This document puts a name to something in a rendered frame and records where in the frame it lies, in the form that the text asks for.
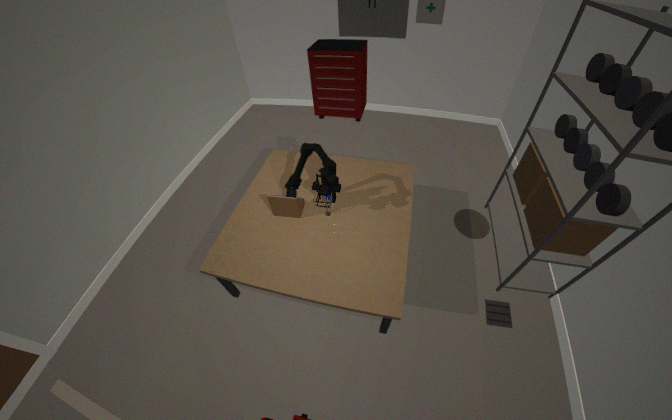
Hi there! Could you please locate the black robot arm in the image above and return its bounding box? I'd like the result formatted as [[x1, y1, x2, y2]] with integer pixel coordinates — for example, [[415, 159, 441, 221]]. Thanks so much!
[[285, 143, 339, 197]]

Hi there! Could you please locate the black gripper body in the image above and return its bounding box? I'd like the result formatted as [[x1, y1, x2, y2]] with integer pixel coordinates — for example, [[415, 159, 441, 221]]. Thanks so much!
[[312, 180, 341, 192]]

